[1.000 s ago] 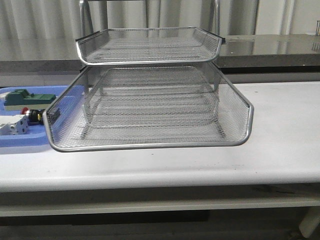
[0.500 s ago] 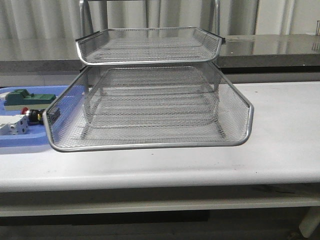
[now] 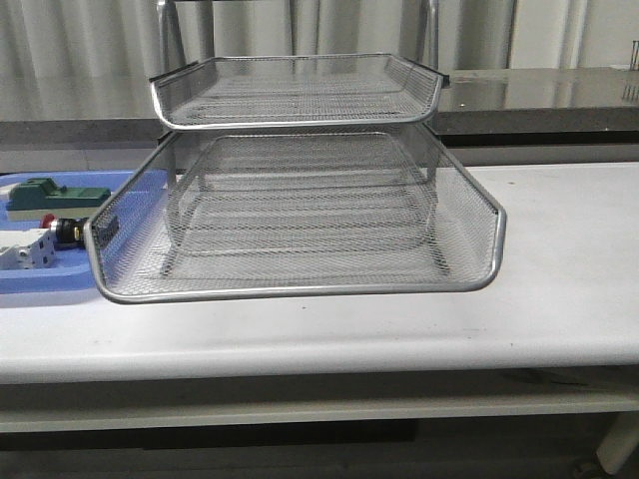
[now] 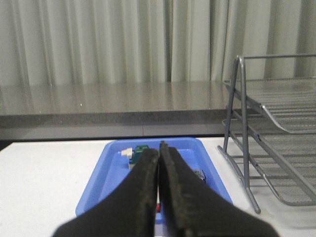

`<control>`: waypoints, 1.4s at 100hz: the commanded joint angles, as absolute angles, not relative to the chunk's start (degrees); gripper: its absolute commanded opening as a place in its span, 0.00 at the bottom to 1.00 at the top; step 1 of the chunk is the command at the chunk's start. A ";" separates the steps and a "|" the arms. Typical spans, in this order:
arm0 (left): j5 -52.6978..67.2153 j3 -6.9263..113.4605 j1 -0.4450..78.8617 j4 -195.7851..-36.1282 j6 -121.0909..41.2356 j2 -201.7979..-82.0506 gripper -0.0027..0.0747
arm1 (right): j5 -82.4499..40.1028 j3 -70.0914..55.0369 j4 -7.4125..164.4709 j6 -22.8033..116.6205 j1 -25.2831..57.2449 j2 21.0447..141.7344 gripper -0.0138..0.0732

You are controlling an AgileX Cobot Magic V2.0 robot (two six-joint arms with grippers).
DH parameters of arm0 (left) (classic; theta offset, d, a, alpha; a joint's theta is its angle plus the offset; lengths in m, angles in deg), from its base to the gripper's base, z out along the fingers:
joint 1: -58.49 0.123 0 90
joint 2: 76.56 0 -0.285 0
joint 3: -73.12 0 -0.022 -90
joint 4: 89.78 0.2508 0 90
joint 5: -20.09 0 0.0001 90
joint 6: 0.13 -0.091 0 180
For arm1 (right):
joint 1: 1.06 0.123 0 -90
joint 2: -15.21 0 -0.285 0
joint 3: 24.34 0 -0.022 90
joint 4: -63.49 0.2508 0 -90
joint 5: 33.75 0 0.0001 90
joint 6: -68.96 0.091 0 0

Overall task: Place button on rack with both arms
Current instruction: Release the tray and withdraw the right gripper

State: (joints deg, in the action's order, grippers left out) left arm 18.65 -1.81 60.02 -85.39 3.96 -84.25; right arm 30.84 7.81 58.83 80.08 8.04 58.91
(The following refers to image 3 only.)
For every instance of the red emergency stop button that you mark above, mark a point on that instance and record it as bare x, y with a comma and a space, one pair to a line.
70, 232

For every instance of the blue plastic tray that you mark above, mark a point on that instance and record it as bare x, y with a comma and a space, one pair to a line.
71, 269

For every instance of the green terminal block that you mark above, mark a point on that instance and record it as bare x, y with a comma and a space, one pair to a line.
34, 198

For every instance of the white circuit breaker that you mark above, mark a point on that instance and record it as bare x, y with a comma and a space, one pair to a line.
27, 249

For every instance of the grey stone counter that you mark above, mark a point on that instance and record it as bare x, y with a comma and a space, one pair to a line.
510, 107

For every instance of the white table leg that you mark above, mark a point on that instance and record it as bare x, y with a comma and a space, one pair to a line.
619, 442

